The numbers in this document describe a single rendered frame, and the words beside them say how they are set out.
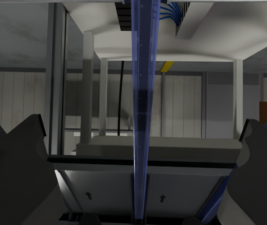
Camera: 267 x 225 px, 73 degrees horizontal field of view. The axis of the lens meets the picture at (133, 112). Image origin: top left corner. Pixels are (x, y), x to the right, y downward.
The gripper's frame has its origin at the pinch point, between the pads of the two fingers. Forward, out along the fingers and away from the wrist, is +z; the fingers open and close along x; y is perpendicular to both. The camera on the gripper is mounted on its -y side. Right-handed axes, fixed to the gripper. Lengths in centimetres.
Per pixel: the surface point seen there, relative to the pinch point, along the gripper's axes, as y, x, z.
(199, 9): -6.9, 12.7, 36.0
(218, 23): -3, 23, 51
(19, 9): -10, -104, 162
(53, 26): -3.2, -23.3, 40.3
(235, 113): 35, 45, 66
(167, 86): 114, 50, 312
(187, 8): -7.1, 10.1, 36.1
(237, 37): 1, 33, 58
